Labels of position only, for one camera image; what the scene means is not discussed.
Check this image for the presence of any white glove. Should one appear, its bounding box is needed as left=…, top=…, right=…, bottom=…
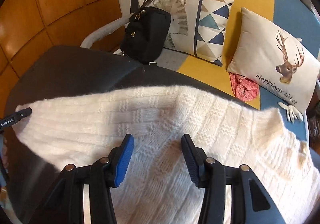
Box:
left=278, top=102, right=303, bottom=123

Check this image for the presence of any black handbag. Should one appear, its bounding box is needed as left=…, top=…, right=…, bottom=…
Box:
left=120, top=7, right=171, bottom=64

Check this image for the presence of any triangle pattern cushion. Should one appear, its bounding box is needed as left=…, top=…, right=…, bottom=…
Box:
left=138, top=0, right=234, bottom=66

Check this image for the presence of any cream knitted sweater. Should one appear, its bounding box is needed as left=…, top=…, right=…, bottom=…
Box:
left=14, top=86, right=319, bottom=223

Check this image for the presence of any deer print cushion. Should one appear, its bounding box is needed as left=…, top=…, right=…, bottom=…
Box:
left=227, top=7, right=319, bottom=113

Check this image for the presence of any pink cloth on sofa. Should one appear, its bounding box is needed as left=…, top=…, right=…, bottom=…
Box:
left=229, top=73, right=259, bottom=102

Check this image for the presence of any blue yellow grey sofa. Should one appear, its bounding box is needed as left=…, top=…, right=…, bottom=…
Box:
left=80, top=0, right=320, bottom=145

